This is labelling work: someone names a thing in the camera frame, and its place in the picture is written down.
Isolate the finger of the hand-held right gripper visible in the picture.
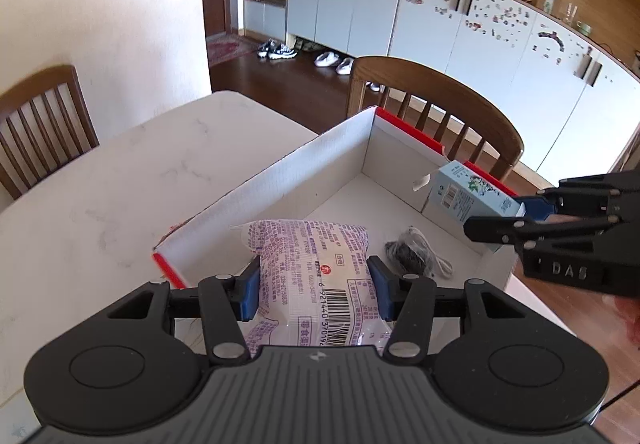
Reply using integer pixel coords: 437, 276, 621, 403
462, 215, 623, 253
517, 171, 640, 221

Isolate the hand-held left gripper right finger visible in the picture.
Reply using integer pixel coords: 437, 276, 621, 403
367, 255, 526, 359

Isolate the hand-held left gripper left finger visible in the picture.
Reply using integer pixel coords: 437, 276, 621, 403
102, 256, 262, 366

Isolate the light blue milk carton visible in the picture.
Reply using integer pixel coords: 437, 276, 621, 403
430, 161, 526, 235

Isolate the purple printed bread packet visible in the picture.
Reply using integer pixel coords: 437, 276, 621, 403
231, 218, 396, 357

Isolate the red cardboard box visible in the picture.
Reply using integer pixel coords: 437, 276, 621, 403
151, 105, 523, 310

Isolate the white marble desktop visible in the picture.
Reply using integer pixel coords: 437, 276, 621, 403
0, 91, 526, 444

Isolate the wooden chair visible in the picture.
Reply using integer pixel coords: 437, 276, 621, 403
0, 65, 100, 200
346, 56, 525, 185

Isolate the white cabinet with stickers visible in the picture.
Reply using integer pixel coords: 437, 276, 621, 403
390, 0, 640, 185

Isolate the red patterned rug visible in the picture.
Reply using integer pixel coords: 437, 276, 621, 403
206, 35, 261, 67

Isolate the black and white cable bundle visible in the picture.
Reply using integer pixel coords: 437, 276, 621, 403
384, 225, 453, 280

